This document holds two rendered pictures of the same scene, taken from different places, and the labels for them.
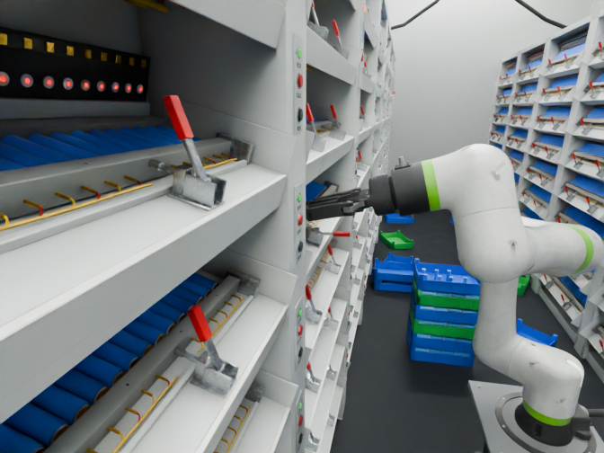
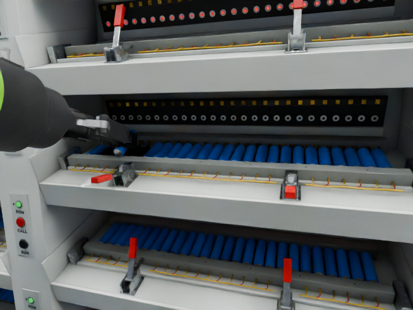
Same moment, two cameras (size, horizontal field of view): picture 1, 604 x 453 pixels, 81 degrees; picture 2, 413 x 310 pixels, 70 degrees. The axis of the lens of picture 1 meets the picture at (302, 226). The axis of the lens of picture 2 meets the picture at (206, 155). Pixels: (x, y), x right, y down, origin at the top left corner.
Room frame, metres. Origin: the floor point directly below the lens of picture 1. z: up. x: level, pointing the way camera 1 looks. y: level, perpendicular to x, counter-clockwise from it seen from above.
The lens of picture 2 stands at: (0.87, -0.50, 1.08)
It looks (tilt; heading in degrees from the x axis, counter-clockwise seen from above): 10 degrees down; 91
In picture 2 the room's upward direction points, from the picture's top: 1 degrees counter-clockwise
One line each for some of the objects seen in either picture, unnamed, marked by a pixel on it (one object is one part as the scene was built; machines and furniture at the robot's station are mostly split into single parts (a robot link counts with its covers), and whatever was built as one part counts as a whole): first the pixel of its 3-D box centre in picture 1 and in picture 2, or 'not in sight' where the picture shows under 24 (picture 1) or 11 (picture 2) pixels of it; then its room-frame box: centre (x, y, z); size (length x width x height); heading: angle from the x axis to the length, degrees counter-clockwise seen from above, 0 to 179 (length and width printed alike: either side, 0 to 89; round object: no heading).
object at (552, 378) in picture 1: (546, 380); not in sight; (0.85, -0.72, 0.46); 0.16 x 0.13 x 0.19; 37
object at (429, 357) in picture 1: (438, 344); not in sight; (1.58, -0.72, 0.04); 0.30 x 0.20 x 0.08; 79
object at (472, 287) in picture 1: (448, 275); not in sight; (1.58, -0.72, 0.44); 0.30 x 0.20 x 0.08; 79
